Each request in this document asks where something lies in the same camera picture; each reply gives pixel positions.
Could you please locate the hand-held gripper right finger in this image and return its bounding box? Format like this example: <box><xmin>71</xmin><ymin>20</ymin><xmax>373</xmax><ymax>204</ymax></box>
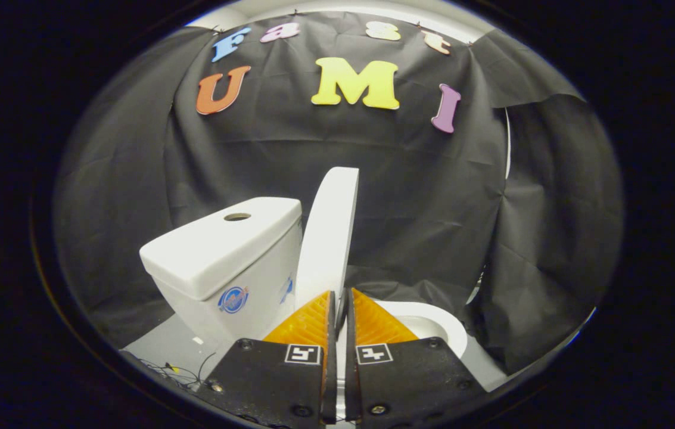
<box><xmin>346</xmin><ymin>288</ymin><xmax>487</xmax><ymax>427</ymax></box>

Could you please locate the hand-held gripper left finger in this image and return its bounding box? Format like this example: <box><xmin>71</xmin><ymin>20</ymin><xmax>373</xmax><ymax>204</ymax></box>
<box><xmin>206</xmin><ymin>290</ymin><xmax>338</xmax><ymax>427</ymax></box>

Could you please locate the white toilet lid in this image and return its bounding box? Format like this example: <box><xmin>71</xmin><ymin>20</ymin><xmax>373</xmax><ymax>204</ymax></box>
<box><xmin>294</xmin><ymin>167</ymin><xmax>360</xmax><ymax>312</ymax></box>

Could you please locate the white toilet seat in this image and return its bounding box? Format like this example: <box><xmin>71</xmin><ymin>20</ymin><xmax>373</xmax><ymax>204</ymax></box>
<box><xmin>373</xmin><ymin>301</ymin><xmax>468</xmax><ymax>359</ymax></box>

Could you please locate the black backdrop cloth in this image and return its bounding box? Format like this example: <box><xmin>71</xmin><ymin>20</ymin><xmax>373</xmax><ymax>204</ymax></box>
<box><xmin>53</xmin><ymin>11</ymin><xmax>625</xmax><ymax>376</ymax></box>

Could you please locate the thin black cable bundle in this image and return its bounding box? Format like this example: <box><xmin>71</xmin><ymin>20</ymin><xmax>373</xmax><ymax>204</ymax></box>
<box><xmin>132</xmin><ymin>352</ymin><xmax>219</xmax><ymax>389</ymax></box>

